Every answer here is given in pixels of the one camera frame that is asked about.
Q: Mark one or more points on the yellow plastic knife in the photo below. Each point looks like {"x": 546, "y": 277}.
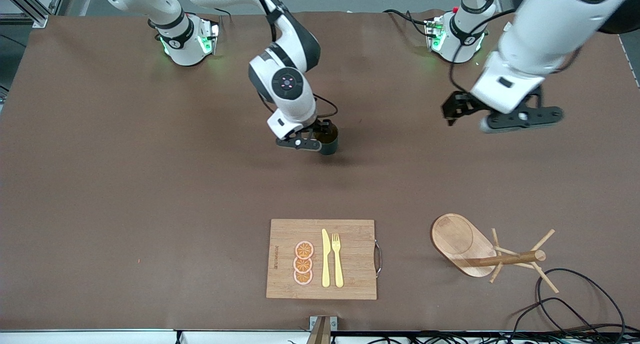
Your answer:
{"x": 326, "y": 264}

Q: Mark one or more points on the grey metal bracket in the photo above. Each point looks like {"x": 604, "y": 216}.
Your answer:
{"x": 332, "y": 324}

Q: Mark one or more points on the dark teal cup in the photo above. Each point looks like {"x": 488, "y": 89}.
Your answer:
{"x": 330, "y": 146}

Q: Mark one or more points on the wooden mug rack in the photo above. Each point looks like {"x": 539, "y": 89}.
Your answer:
{"x": 457, "y": 239}

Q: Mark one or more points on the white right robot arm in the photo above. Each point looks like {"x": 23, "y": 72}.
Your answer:
{"x": 290, "y": 84}

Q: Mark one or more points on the brown table cover mat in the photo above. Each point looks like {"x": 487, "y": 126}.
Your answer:
{"x": 320, "y": 194}

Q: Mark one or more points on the orange slice toy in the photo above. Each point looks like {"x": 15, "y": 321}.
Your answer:
{"x": 302, "y": 265}
{"x": 304, "y": 250}
{"x": 303, "y": 277}

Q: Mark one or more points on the yellow plastic fork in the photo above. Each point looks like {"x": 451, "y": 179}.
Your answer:
{"x": 338, "y": 269}

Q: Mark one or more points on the aluminium frame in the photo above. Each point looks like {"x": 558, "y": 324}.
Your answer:
{"x": 37, "y": 20}

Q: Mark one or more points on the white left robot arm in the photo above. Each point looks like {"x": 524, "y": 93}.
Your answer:
{"x": 540, "y": 29}

